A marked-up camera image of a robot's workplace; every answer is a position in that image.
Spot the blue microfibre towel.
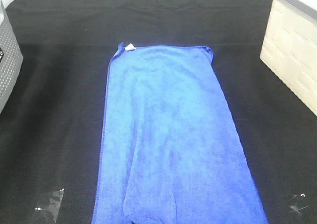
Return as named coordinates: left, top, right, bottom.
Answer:
left=92, top=44, right=267, bottom=224

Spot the cream plastic storage box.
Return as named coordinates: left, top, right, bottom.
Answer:
left=260, top=0, right=317, bottom=113

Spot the grey perforated plastic basket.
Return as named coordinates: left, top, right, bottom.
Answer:
left=0, top=3, right=23, bottom=110

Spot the clear tape strip left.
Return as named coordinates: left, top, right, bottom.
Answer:
left=31, top=188, right=65, bottom=224

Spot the clear tape strip right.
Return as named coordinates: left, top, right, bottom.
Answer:
left=283, top=193, right=310, bottom=218

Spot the clear tape strip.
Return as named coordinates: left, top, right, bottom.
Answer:
left=31, top=188, right=65, bottom=224
left=283, top=193, right=310, bottom=218

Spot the black table cloth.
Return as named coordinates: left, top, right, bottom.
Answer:
left=0, top=0, right=317, bottom=224

